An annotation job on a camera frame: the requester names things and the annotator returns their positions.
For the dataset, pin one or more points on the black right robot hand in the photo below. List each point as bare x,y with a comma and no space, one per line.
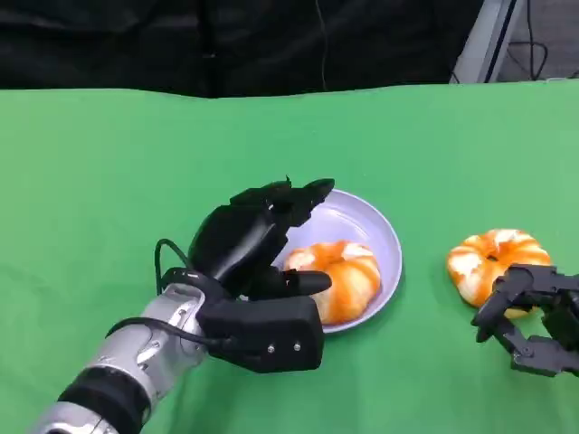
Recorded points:
538,280

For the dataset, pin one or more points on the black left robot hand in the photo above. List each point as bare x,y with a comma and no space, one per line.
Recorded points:
235,244

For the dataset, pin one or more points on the lilac plate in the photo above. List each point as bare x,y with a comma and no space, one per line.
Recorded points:
362,226

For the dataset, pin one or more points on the green table cloth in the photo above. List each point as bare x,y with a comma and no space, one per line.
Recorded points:
135,158

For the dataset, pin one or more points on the black backdrop cloth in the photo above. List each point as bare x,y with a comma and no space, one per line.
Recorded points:
181,40

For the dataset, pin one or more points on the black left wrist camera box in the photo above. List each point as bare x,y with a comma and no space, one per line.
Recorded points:
271,325

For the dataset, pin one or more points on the grey metal frame post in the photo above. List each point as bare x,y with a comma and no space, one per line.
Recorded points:
488,40

